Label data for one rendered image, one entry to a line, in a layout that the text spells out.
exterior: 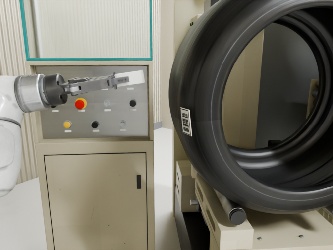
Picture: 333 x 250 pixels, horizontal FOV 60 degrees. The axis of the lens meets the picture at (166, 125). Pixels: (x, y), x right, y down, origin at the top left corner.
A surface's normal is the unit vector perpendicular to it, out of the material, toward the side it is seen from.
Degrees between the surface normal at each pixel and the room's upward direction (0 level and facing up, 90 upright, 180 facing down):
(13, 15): 90
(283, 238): 0
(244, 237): 90
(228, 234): 90
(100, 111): 90
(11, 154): 77
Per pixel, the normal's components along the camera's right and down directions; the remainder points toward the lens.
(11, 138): 0.92, -0.36
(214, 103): -0.11, 0.23
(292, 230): 0.00, -0.97
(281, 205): 0.04, 0.42
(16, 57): 0.79, 0.15
